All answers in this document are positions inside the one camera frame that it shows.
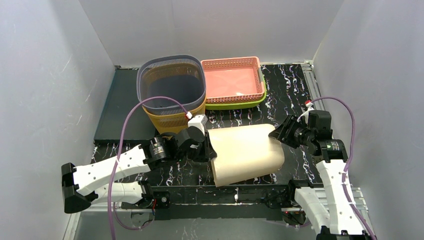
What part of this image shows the green plastic tray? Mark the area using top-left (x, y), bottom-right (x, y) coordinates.
top-left (205, 65), bottom-right (266, 110)

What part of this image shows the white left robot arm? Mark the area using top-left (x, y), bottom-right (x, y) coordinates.
top-left (61, 126), bottom-right (217, 214)

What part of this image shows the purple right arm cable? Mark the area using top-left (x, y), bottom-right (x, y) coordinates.
top-left (264, 96), bottom-right (379, 240)

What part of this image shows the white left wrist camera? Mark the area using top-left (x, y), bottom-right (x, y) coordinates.
top-left (187, 114), bottom-right (208, 134)

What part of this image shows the dark grey flat box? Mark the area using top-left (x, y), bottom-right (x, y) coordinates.
top-left (93, 68), bottom-right (159, 145)

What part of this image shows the cream bin liner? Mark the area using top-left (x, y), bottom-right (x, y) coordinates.
top-left (208, 123), bottom-right (285, 187)

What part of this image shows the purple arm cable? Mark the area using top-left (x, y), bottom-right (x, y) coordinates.
top-left (264, 96), bottom-right (379, 240)
top-left (108, 96), bottom-right (193, 240)

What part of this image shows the pink perforated basket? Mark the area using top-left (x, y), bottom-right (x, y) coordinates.
top-left (201, 56), bottom-right (266, 105)

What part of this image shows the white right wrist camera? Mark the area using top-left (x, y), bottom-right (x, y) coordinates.
top-left (297, 100), bottom-right (315, 123)

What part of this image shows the orange slatted waste bin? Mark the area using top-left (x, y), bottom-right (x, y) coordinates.
top-left (136, 55), bottom-right (206, 134)

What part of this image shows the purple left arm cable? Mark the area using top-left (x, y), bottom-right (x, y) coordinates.
top-left (108, 96), bottom-right (193, 240)

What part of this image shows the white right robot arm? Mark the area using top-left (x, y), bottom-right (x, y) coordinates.
top-left (268, 109), bottom-right (376, 240)

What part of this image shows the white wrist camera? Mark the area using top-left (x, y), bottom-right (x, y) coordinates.
top-left (297, 100), bottom-right (315, 123)
top-left (187, 114), bottom-right (208, 134)

